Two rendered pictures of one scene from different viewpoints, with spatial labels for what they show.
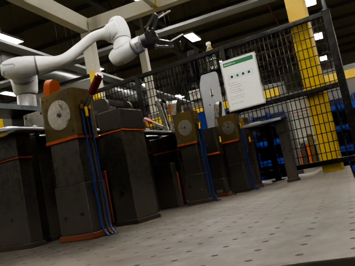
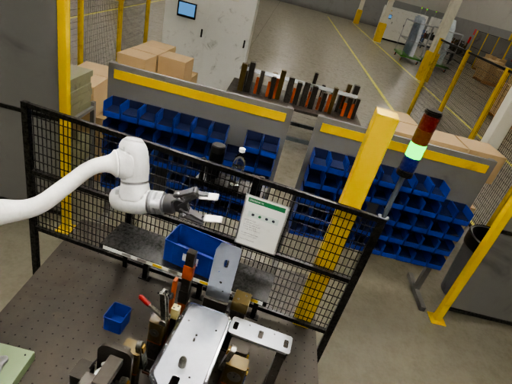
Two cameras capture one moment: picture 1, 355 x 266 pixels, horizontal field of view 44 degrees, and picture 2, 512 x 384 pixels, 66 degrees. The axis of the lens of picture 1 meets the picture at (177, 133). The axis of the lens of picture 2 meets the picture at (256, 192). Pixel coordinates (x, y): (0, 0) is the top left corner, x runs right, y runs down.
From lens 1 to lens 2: 194 cm
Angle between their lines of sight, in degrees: 42
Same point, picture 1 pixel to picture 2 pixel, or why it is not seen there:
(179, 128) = not seen: outside the picture
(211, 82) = (230, 254)
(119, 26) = (137, 166)
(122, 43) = (135, 197)
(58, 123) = not seen: outside the picture
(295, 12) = (354, 196)
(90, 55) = not seen: outside the picture
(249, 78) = (270, 227)
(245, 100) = (255, 241)
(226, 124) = (234, 374)
